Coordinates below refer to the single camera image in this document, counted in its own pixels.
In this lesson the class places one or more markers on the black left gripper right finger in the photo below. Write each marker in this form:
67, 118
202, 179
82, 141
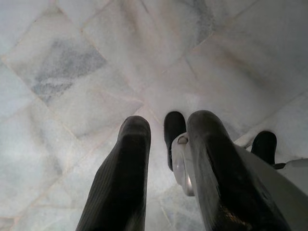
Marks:
226, 173

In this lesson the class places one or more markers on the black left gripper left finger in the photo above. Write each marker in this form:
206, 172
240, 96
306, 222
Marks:
120, 173

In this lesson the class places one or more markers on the black robot right foot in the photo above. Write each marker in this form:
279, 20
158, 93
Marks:
264, 145

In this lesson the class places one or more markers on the black robot foot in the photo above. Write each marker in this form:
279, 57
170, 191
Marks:
264, 145
174, 128

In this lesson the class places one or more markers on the black robot left foot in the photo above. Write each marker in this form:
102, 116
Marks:
174, 128

